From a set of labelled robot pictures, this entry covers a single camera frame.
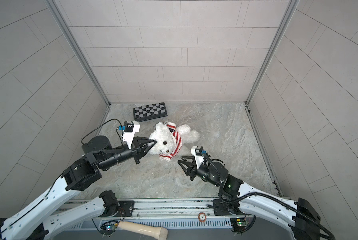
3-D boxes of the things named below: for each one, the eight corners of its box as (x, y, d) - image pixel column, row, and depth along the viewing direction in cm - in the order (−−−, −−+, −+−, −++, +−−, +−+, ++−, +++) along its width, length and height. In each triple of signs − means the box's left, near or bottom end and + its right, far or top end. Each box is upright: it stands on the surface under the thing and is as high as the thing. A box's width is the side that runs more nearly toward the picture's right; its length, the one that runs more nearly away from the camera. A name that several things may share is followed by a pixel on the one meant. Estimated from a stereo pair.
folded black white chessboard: (135, 123, 106) (133, 120, 103) (134, 110, 114) (132, 107, 111) (167, 116, 110) (167, 113, 107) (164, 104, 118) (164, 101, 115)
